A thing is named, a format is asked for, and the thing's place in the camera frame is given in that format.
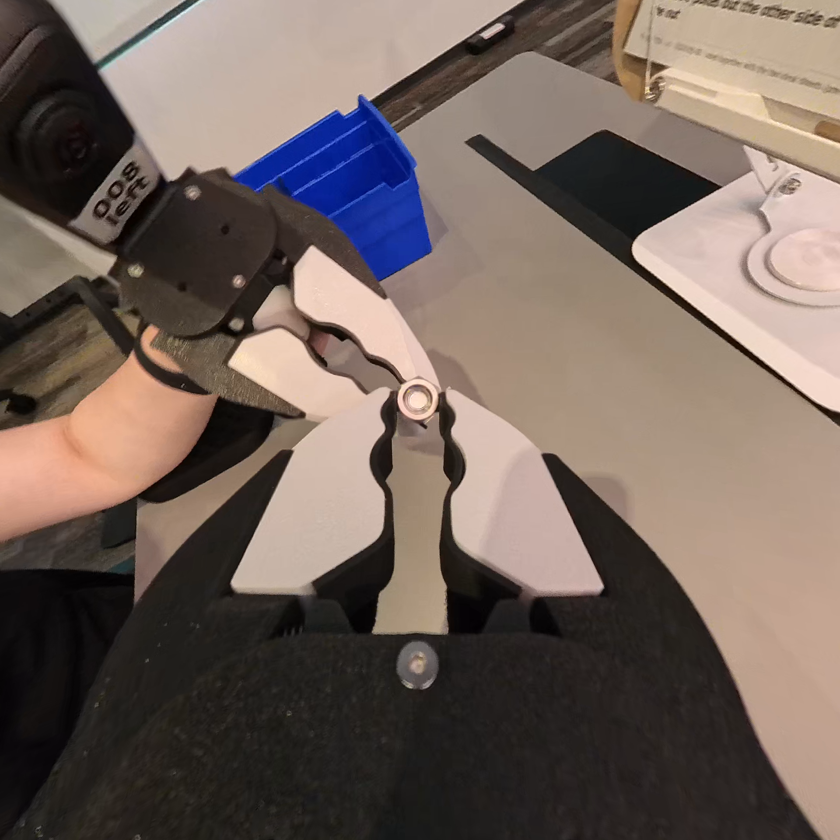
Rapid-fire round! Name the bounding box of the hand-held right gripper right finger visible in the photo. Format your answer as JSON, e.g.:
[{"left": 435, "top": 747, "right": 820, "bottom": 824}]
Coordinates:
[{"left": 438, "top": 387, "right": 605, "bottom": 601}]

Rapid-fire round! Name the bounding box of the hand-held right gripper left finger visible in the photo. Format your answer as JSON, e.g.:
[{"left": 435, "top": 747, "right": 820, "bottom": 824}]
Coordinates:
[{"left": 230, "top": 387, "right": 399, "bottom": 601}]

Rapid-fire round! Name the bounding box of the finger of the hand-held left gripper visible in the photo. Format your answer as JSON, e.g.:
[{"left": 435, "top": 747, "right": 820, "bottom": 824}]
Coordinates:
[
  {"left": 225, "top": 325, "right": 368, "bottom": 422},
  {"left": 292, "top": 248, "right": 437, "bottom": 395}
]

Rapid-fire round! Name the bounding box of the blue plastic bin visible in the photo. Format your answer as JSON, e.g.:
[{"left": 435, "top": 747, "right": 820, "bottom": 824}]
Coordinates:
[{"left": 233, "top": 95, "right": 433, "bottom": 280}]

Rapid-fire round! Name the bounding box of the steel hex nut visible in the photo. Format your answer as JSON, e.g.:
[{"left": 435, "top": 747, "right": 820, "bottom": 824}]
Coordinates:
[{"left": 397, "top": 375, "right": 439, "bottom": 421}]

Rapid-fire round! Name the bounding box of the person's left forearm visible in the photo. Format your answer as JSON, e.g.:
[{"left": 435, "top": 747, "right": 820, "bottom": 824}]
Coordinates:
[{"left": 0, "top": 367, "right": 217, "bottom": 542}]

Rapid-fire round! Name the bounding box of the black chair base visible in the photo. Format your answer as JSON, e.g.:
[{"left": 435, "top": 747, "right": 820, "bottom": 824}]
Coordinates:
[{"left": 0, "top": 274, "right": 135, "bottom": 416}]

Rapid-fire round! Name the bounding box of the black wrist band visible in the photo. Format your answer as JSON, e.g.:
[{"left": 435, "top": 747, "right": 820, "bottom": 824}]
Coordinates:
[{"left": 131, "top": 328, "right": 212, "bottom": 396}]

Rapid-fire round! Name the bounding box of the black floor box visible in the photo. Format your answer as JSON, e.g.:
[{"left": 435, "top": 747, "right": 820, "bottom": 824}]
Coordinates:
[{"left": 465, "top": 18, "right": 516, "bottom": 55}]

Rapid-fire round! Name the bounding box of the printed instruction sheet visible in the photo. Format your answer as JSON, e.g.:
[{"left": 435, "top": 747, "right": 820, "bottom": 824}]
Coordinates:
[{"left": 623, "top": 0, "right": 840, "bottom": 132}]

